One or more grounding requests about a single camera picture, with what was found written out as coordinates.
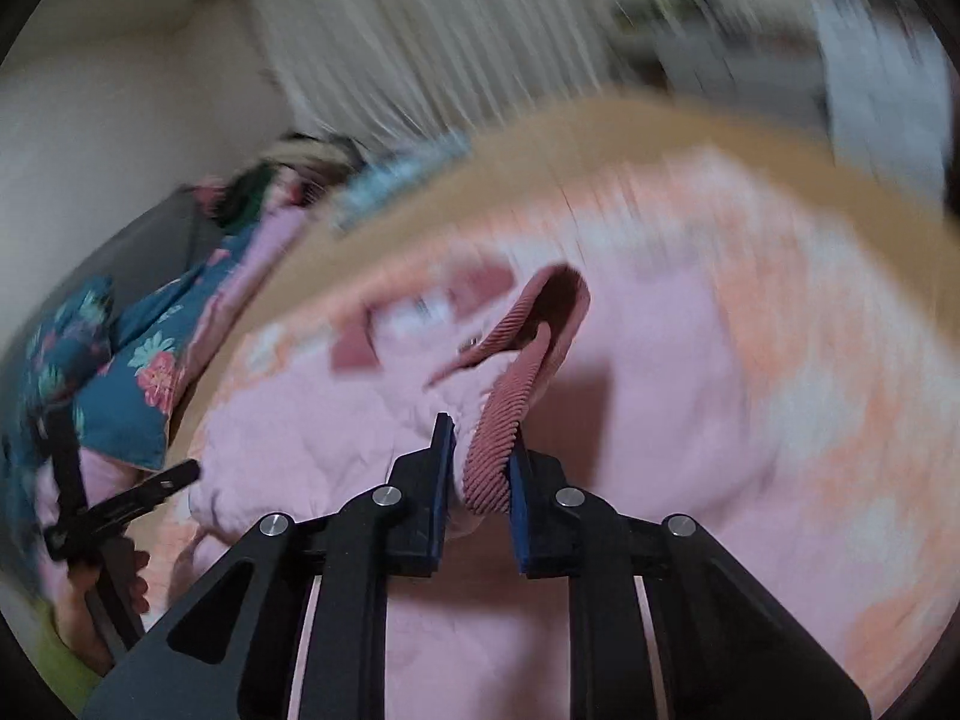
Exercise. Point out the grey headboard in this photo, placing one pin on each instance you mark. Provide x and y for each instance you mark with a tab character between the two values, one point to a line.
165	240

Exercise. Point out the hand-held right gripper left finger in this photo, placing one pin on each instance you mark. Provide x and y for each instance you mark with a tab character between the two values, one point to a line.
442	465

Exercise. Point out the light blue cloth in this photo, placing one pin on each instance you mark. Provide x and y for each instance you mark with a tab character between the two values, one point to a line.
397	180

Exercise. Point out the teal floral duvet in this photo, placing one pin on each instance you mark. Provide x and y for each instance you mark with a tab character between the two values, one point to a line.
142	390

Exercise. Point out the white striped curtain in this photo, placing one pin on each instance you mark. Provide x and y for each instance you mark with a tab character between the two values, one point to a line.
450	30

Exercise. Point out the white drawer chest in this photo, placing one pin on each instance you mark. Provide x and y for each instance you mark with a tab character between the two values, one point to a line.
885	75

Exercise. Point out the orange checked fleece blanket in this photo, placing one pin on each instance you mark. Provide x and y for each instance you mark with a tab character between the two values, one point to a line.
825	427

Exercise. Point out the pile of clothes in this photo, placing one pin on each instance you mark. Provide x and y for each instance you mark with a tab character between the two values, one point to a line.
285	172

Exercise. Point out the yellow-green cloth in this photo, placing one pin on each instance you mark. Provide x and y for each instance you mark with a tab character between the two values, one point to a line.
56	667

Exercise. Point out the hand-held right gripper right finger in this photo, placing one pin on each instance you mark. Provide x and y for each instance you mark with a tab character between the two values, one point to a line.
519	487

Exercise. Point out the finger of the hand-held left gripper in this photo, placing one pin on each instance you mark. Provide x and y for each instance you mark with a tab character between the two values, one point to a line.
64	465
135	499

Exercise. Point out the person's left hand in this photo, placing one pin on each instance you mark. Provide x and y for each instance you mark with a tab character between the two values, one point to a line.
139	585

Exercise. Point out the pink quilted jacket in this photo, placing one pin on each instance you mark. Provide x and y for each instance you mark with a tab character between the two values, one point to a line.
660	390

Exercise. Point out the bed with tan cover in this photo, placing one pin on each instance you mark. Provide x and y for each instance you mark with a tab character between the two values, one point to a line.
600	135

